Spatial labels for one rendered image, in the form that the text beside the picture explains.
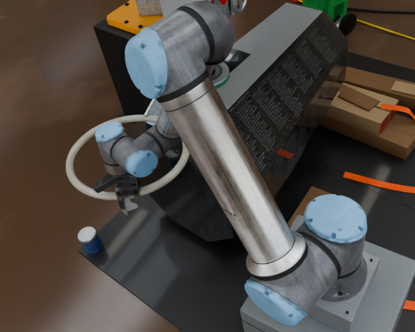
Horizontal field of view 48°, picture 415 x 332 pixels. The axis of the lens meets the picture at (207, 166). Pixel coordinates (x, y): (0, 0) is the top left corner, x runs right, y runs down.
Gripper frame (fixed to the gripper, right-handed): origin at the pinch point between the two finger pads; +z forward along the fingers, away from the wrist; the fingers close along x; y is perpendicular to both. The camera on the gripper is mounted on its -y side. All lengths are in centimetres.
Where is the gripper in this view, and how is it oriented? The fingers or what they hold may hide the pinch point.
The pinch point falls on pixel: (125, 207)
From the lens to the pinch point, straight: 172.6
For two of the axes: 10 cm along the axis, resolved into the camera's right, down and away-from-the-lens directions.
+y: 10.0, -0.9, -0.3
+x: -0.4, -6.9, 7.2
